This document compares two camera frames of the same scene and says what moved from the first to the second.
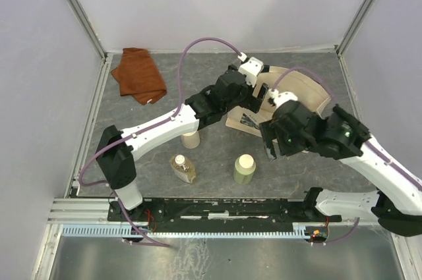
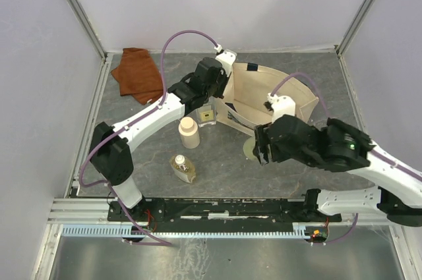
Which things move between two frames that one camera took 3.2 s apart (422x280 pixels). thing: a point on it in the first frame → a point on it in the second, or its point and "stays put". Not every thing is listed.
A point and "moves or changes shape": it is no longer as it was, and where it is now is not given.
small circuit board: [319, 234] stays put
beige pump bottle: [191, 140] stays put
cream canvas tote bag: [307, 89] moves or changes shape
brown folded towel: [138, 77] stays put
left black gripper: [252, 102] → [223, 78]
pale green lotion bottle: [244, 168] → [248, 147]
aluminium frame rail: [82, 211] stays put
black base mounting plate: [219, 214] stays put
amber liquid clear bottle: [183, 168] stays put
